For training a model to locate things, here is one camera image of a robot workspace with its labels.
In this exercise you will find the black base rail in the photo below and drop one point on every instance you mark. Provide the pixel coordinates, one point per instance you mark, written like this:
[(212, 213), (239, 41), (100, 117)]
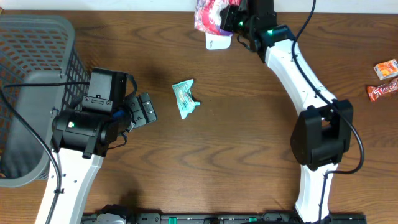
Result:
[(119, 214)]

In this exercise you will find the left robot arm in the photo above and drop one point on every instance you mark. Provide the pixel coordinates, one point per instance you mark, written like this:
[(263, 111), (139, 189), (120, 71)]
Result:
[(81, 140)]

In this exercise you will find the purple red snack packet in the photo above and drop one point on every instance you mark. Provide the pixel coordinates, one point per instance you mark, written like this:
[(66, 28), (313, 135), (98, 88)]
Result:
[(207, 15)]

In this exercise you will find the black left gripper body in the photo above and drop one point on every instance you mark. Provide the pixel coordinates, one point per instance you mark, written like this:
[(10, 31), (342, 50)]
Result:
[(143, 109)]

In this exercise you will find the orange red snack packet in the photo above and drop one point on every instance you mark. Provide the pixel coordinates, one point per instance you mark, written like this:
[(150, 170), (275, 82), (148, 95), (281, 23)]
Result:
[(375, 92)]

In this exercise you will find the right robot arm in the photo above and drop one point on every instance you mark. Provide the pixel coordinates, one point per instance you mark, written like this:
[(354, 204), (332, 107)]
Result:
[(323, 129)]

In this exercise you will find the grey plastic basket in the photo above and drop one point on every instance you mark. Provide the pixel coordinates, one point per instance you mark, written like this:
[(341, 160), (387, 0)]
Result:
[(41, 75)]

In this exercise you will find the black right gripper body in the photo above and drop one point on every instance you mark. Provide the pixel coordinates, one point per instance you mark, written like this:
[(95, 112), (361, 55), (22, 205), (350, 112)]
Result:
[(238, 21)]

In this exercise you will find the white orange small packet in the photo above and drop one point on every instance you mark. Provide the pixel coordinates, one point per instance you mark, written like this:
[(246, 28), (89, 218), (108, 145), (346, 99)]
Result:
[(386, 70)]

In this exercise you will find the teal wipes packet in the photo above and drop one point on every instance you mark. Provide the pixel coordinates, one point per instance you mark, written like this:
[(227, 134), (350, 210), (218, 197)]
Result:
[(185, 102)]

